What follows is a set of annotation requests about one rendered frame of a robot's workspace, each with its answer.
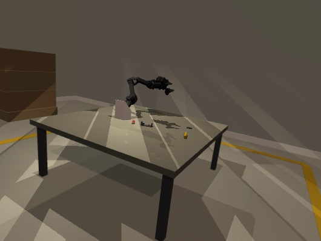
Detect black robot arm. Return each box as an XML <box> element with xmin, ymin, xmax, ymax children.
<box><xmin>125</xmin><ymin>76</ymin><xmax>162</xmax><ymax>107</ymax></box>

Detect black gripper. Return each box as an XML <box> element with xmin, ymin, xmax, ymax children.
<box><xmin>157</xmin><ymin>78</ymin><xmax>174</xmax><ymax>95</ymax></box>

